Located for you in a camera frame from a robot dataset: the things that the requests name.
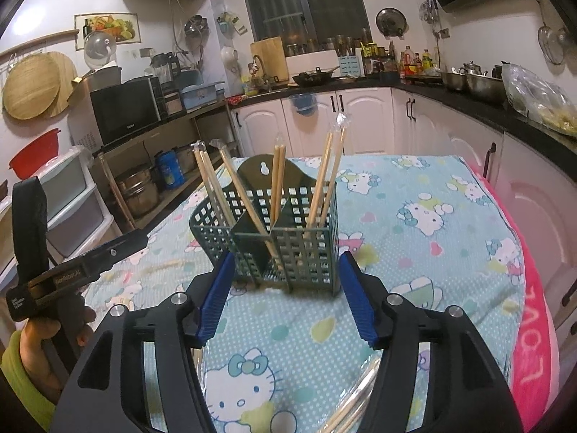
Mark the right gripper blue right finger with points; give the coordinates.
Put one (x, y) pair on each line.
(358, 301)

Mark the dark kitchen window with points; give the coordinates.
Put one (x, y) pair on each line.
(301, 21)

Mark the fruit picture frame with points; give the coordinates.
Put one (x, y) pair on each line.
(122, 27)

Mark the hanging wire strainer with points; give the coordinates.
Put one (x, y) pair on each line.
(550, 46)

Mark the black microwave oven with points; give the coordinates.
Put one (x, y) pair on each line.
(123, 109)

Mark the wooden cutting board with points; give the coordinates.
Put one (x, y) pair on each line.
(271, 52)

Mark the wrapped chopsticks on table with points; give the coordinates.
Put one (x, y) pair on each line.
(353, 403)

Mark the chopsticks pair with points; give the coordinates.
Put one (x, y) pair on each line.
(172, 265)

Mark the person's left hand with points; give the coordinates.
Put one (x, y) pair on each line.
(34, 359)

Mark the dark green utensil basket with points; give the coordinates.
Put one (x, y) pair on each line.
(309, 257)

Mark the steel mixing bowl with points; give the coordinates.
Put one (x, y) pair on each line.
(487, 89)

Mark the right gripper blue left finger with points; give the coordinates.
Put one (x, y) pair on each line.
(215, 289)

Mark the chopsticks compartment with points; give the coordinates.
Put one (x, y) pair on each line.
(225, 206)
(329, 166)
(279, 160)

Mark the blue canister on shelf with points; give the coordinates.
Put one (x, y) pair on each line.
(169, 168)

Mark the steel pot on shelf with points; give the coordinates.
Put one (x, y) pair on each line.
(138, 190)

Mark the hanging pot lid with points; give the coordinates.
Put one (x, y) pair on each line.
(391, 22)

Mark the round bamboo board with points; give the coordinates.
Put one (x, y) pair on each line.
(39, 86)

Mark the red plastic basin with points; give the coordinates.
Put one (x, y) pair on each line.
(37, 153)

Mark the Hello Kitty blue tablecloth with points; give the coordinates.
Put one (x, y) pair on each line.
(398, 312)

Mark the black wok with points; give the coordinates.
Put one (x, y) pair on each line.
(316, 77)

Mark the clear plastic food bag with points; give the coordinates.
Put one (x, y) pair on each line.
(539, 100)

